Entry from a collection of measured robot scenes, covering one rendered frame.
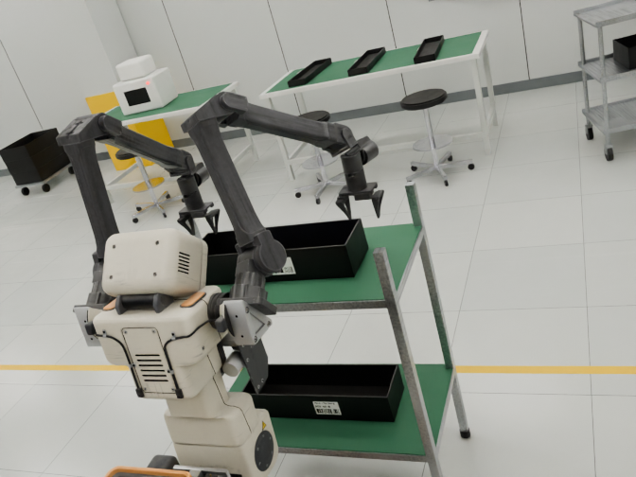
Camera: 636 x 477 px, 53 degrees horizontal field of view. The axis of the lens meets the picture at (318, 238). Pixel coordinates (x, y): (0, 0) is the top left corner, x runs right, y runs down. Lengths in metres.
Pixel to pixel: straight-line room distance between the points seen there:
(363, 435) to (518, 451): 0.64
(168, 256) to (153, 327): 0.16
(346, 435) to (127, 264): 1.10
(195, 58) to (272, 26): 1.01
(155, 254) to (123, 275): 0.10
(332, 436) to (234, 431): 0.70
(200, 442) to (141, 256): 0.53
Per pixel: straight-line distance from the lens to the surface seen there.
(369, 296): 1.80
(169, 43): 7.56
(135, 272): 1.49
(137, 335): 1.51
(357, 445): 2.24
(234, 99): 1.57
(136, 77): 6.27
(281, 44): 6.96
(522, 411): 2.75
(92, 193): 1.70
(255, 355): 1.67
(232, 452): 1.71
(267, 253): 1.47
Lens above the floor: 1.89
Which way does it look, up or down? 25 degrees down
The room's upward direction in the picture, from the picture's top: 17 degrees counter-clockwise
